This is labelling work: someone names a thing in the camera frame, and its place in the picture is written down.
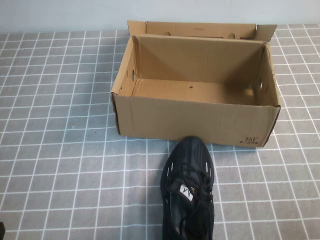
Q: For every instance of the black knit sneaker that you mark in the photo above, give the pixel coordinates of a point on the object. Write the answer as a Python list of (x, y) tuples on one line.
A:
[(190, 160)]

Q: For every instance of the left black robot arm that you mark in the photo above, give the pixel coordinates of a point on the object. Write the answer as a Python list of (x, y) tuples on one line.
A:
[(1, 225)]

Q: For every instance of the brown cardboard shoe box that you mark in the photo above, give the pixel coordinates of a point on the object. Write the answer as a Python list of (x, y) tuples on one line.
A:
[(195, 120)]

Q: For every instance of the grey white-grid tablecloth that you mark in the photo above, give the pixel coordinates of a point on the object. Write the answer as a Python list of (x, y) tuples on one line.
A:
[(62, 150)]

